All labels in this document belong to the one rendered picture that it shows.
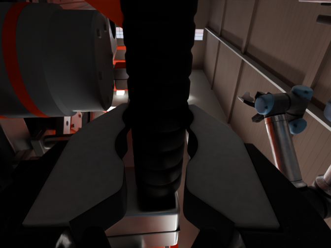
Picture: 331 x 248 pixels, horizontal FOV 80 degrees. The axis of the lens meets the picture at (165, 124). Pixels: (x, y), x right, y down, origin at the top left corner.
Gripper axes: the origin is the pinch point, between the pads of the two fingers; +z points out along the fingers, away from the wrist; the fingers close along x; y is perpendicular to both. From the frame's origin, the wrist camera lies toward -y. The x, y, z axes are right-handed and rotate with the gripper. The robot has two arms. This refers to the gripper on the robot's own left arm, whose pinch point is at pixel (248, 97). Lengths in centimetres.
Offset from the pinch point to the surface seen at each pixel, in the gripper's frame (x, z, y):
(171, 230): 72, -79, 22
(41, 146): 87, -56, 12
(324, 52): -378, 259, 3
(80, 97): 79, -65, 26
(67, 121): 86, -40, 8
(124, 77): 73, -45, 22
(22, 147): 90, -57, 14
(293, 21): -427, 429, 54
